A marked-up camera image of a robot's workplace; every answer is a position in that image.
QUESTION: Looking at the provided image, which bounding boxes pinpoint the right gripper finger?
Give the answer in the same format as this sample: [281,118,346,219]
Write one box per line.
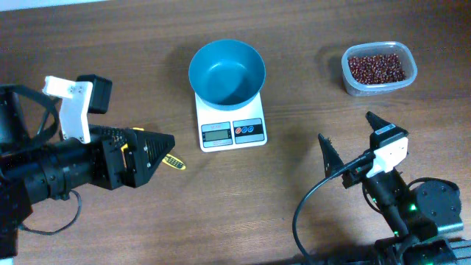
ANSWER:
[366,111,391,132]
[318,133,344,177]

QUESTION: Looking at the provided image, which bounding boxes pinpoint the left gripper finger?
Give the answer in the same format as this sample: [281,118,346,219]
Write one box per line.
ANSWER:
[134,130,175,162]
[124,136,161,188]

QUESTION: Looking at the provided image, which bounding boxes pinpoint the yellow measuring scoop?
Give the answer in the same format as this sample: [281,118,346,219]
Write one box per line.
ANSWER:
[121,127,186,170]

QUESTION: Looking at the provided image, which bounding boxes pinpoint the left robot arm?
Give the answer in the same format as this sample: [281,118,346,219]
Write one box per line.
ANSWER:
[1,74,175,264]

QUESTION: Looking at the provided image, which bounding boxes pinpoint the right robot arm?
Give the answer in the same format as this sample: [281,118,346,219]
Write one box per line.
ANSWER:
[318,112,470,264]

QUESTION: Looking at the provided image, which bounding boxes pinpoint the white digital kitchen scale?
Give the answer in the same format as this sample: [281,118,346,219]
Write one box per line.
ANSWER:
[195,93,268,152]

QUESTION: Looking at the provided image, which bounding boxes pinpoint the teal plastic bowl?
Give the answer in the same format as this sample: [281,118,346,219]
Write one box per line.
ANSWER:
[188,39,266,110]

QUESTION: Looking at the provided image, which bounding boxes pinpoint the clear plastic container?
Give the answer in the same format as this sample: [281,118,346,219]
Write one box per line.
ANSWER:
[341,41,418,96]

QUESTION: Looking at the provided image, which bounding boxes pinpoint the red beans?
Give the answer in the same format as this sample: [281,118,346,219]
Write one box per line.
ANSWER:
[347,54,406,85]

